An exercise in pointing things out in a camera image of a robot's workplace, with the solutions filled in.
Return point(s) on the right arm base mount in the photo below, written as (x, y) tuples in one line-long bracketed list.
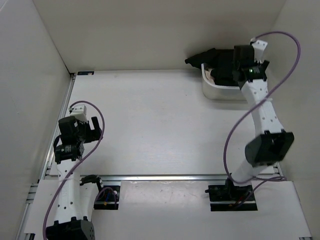
[(231, 198)]

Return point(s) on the beige trousers in basket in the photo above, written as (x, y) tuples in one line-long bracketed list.
[(208, 75)]

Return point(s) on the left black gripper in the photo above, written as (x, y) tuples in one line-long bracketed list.
[(93, 134)]

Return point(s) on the aluminium frame rail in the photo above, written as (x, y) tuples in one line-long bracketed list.
[(163, 146)]

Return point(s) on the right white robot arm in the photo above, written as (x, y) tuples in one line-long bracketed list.
[(271, 142)]

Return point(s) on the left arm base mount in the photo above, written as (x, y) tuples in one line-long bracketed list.
[(109, 198)]

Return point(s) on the white plastic basket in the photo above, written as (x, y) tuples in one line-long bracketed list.
[(220, 92)]

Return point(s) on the blue label sticker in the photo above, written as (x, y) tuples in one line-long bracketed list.
[(85, 73)]

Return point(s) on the black trousers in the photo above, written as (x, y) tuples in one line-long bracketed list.
[(220, 60)]

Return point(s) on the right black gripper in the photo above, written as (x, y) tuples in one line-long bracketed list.
[(253, 60)]

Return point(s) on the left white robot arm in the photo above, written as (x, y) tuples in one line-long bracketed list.
[(75, 196)]

